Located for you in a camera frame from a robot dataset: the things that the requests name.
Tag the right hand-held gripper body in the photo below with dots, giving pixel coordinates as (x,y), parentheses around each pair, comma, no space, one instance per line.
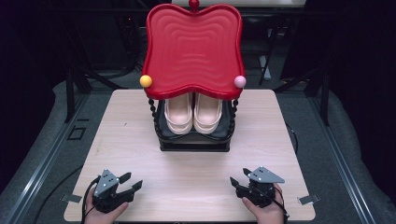
(263,186)

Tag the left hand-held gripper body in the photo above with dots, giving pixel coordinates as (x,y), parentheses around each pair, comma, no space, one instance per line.
(107,189)

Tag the cream clog shoe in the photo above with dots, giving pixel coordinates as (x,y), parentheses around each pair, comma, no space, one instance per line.
(208,113)
(178,113)

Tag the red and black shoe rack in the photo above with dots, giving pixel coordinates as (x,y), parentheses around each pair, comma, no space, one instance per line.
(193,53)

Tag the person's left hand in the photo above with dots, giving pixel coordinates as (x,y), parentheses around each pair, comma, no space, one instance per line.
(99,217)

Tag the person's right hand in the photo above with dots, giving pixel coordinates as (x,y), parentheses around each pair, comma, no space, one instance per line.
(267,216)

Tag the grey metal table clamp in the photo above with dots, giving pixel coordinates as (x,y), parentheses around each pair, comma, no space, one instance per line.
(308,199)
(71,198)

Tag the black metal stand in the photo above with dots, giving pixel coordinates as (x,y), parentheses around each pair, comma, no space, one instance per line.
(70,93)
(324,99)

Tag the metal floor rail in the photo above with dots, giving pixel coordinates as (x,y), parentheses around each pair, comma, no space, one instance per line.
(339,161)
(46,161)

